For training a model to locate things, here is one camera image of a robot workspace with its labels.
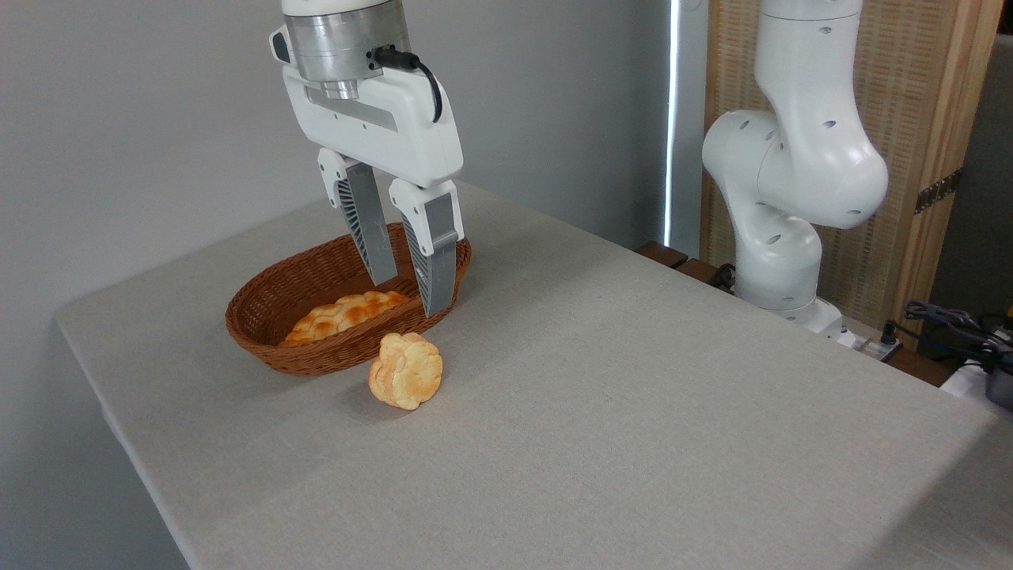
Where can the brown oval wicker basket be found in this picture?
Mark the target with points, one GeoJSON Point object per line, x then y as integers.
{"type": "Point", "coordinates": [261, 313]}

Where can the dark grey pot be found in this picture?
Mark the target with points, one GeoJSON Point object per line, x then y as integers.
{"type": "Point", "coordinates": [1000, 386]}

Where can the round flower-shaped bread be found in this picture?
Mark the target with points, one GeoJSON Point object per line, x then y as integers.
{"type": "Point", "coordinates": [405, 370]}

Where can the bright vertical light strip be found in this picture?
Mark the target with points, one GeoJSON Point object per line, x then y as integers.
{"type": "Point", "coordinates": [672, 119]}

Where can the dark metal screen hinge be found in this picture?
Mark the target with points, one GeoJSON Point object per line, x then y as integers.
{"type": "Point", "coordinates": [938, 191]}

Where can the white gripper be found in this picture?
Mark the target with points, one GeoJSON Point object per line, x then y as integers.
{"type": "Point", "coordinates": [380, 127]}

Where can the long braided bread loaf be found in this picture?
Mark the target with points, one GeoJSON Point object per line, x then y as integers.
{"type": "Point", "coordinates": [340, 313]}

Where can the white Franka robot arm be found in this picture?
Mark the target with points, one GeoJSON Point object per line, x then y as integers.
{"type": "Point", "coordinates": [795, 158]}

